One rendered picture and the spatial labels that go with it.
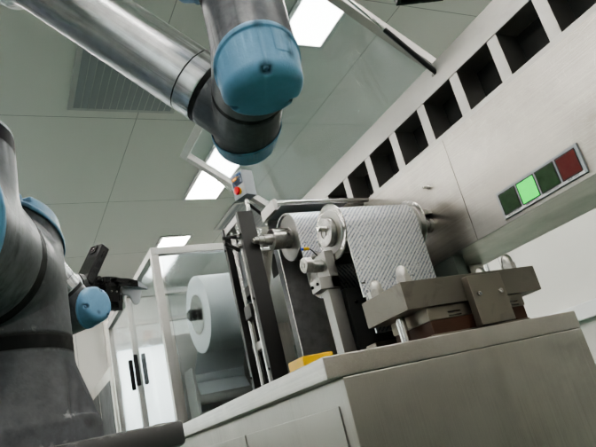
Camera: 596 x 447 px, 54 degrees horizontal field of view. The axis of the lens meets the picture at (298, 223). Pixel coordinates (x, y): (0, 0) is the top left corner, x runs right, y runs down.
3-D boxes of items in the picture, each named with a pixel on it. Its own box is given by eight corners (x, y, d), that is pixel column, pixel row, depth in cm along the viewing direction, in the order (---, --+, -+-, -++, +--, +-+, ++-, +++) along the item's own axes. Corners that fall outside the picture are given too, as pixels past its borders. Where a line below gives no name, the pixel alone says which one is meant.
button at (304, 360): (290, 375, 120) (287, 363, 121) (319, 369, 123) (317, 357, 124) (304, 368, 114) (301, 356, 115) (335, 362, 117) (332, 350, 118)
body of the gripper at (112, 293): (104, 315, 147) (63, 312, 137) (103, 281, 150) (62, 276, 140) (125, 309, 144) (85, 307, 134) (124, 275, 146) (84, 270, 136)
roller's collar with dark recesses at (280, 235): (269, 253, 177) (264, 233, 179) (286, 251, 179) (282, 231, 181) (277, 245, 171) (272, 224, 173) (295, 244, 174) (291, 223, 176)
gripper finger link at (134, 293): (147, 306, 153) (116, 305, 146) (146, 284, 155) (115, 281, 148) (154, 304, 151) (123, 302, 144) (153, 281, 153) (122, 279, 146)
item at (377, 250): (363, 297, 143) (343, 227, 149) (438, 286, 154) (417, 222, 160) (364, 296, 143) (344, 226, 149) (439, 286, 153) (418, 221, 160)
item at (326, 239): (313, 227, 157) (325, 213, 152) (320, 226, 158) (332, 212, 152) (321, 252, 154) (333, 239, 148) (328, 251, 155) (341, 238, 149)
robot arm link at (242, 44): (299, 131, 59) (275, 41, 62) (315, 62, 48) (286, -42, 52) (220, 143, 57) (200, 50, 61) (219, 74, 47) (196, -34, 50)
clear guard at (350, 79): (187, 155, 248) (187, 154, 248) (287, 216, 256) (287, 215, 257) (285, -34, 162) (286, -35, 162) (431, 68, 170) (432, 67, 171)
